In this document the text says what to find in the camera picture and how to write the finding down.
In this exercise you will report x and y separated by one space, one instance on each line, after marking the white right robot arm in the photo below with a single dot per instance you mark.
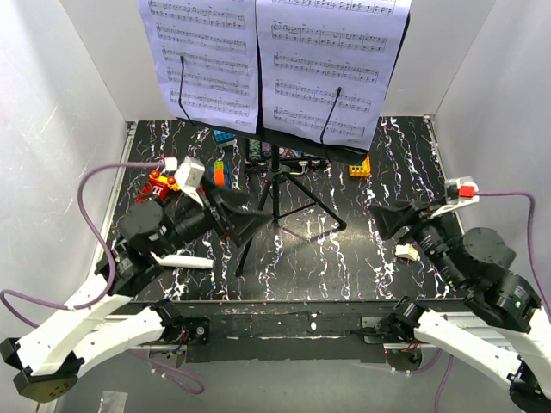
477 262

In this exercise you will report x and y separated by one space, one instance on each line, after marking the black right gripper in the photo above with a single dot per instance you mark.
386 219

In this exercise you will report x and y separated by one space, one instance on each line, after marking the light blue toy block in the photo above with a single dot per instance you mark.
224 139

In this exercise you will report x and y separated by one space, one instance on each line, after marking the blue orange toy block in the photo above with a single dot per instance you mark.
220 174

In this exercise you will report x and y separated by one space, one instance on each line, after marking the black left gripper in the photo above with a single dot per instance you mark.
242 222

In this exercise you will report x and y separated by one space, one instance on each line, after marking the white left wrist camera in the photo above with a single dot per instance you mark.
185 176

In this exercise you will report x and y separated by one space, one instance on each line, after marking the yellow toy block tray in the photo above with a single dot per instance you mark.
361 170

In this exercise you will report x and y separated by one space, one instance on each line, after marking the small beige wood scrap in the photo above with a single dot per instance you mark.
407 251

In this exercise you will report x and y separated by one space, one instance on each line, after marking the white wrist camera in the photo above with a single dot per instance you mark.
185 176
458 192

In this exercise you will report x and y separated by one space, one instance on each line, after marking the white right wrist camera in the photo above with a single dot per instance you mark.
458 192

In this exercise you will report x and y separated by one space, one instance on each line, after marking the black music stand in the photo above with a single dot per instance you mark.
279 172

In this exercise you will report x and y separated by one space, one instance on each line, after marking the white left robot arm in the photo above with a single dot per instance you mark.
51 358

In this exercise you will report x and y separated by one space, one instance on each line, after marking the sheet music page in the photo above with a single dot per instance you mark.
326 66
205 57

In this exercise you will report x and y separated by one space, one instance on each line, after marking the red toy bus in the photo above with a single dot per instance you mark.
157 185

